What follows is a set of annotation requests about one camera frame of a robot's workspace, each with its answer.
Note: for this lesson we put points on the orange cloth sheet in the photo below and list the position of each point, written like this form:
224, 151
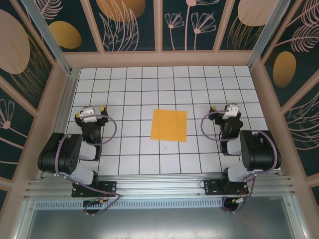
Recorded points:
169, 125

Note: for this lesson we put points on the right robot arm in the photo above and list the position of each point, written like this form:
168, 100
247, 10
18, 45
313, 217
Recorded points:
261, 152

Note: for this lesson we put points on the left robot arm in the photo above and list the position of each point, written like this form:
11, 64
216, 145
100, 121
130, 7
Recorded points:
59, 154

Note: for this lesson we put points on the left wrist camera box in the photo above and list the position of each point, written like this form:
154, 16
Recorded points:
88, 113

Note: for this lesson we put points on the aluminium side rail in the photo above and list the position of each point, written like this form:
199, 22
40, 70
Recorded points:
62, 119

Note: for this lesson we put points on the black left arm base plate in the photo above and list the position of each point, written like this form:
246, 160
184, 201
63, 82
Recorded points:
109, 188

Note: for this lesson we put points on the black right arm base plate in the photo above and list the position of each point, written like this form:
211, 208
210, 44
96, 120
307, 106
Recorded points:
211, 188

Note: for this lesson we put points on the aluminium frame post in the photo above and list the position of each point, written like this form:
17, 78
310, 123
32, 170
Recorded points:
51, 39
268, 37

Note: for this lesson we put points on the aluminium mounting rail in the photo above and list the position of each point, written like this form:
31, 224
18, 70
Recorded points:
159, 185

